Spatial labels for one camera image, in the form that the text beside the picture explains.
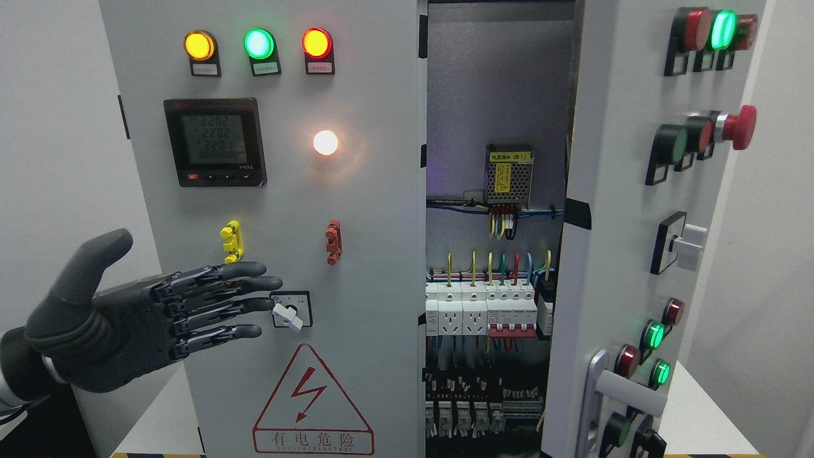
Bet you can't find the white glowing indicator light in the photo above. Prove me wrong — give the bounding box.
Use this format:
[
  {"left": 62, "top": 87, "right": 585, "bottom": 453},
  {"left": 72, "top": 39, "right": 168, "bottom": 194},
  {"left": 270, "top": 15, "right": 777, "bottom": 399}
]
[{"left": 313, "top": 130, "right": 340, "bottom": 156}]

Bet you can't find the white rotary selector switch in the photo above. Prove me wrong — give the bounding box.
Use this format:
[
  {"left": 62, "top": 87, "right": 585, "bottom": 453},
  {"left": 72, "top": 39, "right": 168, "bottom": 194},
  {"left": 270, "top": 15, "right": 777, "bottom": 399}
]
[{"left": 268, "top": 291, "right": 313, "bottom": 331}]

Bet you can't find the yellow indicator light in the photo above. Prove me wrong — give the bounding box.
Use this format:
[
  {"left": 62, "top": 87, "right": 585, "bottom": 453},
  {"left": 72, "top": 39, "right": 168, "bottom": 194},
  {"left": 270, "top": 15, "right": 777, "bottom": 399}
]
[{"left": 184, "top": 30, "right": 216, "bottom": 62}]

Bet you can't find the red electric hazard warning sticker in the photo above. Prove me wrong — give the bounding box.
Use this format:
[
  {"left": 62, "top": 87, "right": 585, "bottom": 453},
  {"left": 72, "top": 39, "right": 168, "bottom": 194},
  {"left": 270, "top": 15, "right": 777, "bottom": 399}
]
[{"left": 252, "top": 343, "right": 375, "bottom": 455}]

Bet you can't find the white socket breaker row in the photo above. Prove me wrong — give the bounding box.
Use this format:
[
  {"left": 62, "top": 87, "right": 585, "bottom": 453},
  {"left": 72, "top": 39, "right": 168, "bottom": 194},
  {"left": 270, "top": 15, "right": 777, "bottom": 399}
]
[{"left": 425, "top": 279, "right": 539, "bottom": 338}]

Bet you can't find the red terminal post block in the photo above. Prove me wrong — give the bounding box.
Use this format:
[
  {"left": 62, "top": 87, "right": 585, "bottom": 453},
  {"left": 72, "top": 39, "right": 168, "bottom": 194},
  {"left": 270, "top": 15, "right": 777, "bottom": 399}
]
[{"left": 325, "top": 219, "right": 343, "bottom": 266}]

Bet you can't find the silver door handle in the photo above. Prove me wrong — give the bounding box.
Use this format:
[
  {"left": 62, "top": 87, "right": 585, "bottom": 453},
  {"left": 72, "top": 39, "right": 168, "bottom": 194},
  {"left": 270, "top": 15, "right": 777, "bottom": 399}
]
[{"left": 576, "top": 345, "right": 668, "bottom": 457}]

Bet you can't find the green indicator light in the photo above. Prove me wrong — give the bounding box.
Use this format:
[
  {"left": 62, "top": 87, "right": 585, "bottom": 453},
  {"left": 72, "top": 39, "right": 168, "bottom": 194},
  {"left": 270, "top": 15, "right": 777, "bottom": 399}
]
[{"left": 242, "top": 28, "right": 275, "bottom": 60}]

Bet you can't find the lower relay terminal row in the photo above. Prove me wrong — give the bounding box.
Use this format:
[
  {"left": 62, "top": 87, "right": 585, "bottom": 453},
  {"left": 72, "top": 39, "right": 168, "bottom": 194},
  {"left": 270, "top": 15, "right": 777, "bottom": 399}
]
[{"left": 421, "top": 367, "right": 546, "bottom": 441}]

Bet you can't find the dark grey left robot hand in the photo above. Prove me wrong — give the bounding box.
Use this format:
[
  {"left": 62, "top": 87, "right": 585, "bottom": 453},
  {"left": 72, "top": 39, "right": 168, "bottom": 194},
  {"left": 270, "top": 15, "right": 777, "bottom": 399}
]
[{"left": 25, "top": 228, "right": 282, "bottom": 393}]

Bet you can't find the red indicator light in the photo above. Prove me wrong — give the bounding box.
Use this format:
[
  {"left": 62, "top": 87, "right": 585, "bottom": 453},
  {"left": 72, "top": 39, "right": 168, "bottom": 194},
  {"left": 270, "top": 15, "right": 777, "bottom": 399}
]
[{"left": 301, "top": 28, "right": 333, "bottom": 60}]

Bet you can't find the metal mesh power supply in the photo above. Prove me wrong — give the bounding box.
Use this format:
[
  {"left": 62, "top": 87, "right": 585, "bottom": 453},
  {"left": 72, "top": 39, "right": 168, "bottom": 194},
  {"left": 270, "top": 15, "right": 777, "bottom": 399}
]
[{"left": 485, "top": 143, "right": 535, "bottom": 206}]

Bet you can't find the red emergency stop button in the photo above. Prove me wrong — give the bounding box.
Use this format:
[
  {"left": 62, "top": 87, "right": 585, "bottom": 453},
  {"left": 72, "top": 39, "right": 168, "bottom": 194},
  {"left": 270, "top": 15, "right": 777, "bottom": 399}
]
[{"left": 709, "top": 104, "right": 757, "bottom": 151}]

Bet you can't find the white right door selector switch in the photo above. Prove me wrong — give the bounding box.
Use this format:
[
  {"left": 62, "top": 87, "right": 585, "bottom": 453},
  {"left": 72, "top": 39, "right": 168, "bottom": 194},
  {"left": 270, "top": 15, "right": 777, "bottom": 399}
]
[{"left": 649, "top": 211, "right": 708, "bottom": 275}]

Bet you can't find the black digital power meter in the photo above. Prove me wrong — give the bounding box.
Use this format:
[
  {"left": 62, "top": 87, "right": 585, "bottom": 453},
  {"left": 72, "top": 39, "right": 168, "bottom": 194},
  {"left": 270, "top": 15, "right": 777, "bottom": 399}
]
[{"left": 163, "top": 97, "right": 266, "bottom": 186}]

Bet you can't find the grey cabinet door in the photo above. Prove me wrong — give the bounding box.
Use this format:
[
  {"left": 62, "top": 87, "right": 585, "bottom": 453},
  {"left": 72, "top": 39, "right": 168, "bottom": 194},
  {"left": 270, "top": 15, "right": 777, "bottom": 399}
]
[
  {"left": 541, "top": 1, "right": 766, "bottom": 457},
  {"left": 100, "top": 1, "right": 425, "bottom": 457}
]

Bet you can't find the yellow terminal post block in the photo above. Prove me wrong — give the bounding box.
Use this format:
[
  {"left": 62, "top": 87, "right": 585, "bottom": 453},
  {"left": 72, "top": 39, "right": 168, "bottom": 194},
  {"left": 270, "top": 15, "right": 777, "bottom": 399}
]
[{"left": 220, "top": 219, "right": 244, "bottom": 263}]

